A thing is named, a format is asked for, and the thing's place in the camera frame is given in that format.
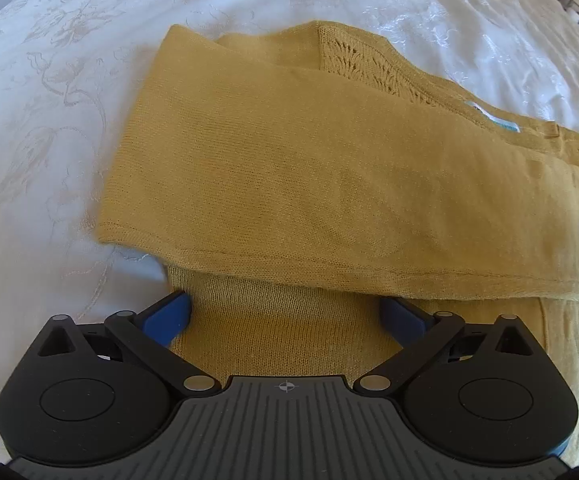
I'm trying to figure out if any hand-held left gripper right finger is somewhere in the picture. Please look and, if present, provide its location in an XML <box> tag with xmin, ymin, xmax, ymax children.
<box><xmin>352</xmin><ymin>296</ymin><xmax>543</xmax><ymax>392</ymax></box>

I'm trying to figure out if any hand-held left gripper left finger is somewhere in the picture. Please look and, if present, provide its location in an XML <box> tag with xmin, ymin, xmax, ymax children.
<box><xmin>36</xmin><ymin>291</ymin><xmax>223</xmax><ymax>395</ymax></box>

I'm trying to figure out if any yellow knit sweater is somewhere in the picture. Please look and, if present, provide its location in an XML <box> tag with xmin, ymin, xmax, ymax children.
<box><xmin>94</xmin><ymin>20</ymin><xmax>579</xmax><ymax>391</ymax></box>

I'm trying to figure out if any white floral bed cover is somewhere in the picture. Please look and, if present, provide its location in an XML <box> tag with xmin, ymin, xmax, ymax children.
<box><xmin>0</xmin><ymin>0</ymin><xmax>579</xmax><ymax>466</ymax></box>

